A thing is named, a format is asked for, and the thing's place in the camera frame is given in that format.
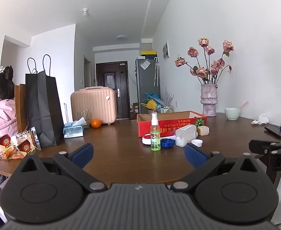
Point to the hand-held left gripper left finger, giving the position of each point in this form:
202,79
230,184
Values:
83,152

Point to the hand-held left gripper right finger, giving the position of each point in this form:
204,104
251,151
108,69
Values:
194,153

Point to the white bottle cap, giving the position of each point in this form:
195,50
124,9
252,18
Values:
197,143

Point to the white plastic bottle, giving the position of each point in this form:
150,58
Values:
184,135

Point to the beige charger block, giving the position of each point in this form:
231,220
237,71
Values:
203,130

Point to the blue bottle cap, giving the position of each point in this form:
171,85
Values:
166,143

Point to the red cardboard box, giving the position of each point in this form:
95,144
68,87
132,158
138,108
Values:
174,125

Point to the green spray bottle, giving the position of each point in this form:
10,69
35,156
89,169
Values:
155,139

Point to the red and white lid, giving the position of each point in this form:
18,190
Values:
147,140

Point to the black phone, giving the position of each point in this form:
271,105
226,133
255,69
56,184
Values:
274,130

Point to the blue tissue pack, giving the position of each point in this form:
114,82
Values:
73,131

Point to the crumpled white tissue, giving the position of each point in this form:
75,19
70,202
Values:
261,119

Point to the orange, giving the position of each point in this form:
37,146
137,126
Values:
96,123

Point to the clear glass cup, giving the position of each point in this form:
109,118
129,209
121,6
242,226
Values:
87,115

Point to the pale green bowl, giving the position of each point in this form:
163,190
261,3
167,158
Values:
232,113

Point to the pink spoon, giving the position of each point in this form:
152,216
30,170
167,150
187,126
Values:
243,105

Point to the pink suitcase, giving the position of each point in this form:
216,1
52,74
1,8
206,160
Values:
95,105

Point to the silver foil packet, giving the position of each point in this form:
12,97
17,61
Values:
35,137

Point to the pink textured vase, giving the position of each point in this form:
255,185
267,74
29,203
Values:
209,100

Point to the red label snack packet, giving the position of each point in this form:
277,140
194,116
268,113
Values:
26,146
5,143

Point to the pale dried branches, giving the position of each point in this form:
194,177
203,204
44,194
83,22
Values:
170,97

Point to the black paper bag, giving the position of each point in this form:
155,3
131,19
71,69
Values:
42,105

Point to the dark brown door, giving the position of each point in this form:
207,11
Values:
111,95

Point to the yellow plastic item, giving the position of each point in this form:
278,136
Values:
150,104

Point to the small cardboard box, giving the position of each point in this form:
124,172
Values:
135,107

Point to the blue plastic item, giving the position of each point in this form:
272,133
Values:
151,96

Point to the clear orange snack packet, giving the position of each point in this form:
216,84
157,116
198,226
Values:
10,155

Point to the white paper on door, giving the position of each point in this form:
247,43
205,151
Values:
109,79

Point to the brown paper bag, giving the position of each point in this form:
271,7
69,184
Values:
20,105

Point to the dried pink rose bouquet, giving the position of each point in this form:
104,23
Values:
202,71

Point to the grey refrigerator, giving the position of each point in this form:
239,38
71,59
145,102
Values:
145,86

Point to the white folded umbrella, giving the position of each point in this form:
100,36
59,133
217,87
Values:
156,71

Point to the paper note on refrigerator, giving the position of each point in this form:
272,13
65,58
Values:
145,64

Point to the yellow and blue box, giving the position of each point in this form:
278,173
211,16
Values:
148,53

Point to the ceiling sprinkler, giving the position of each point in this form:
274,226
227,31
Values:
85,12

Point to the white wall panel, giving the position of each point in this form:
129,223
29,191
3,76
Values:
166,50

